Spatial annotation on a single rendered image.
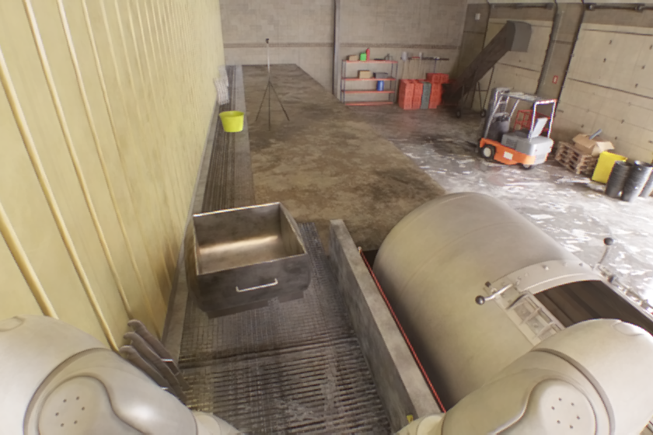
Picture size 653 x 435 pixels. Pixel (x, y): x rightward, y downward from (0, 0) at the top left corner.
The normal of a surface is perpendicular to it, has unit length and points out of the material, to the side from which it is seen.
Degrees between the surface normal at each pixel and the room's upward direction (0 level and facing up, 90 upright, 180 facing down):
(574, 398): 26
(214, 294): 90
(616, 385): 32
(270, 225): 92
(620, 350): 10
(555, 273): 5
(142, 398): 62
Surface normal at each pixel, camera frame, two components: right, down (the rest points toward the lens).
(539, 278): -0.20, -0.82
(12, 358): -0.11, -0.70
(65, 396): 0.07, -0.55
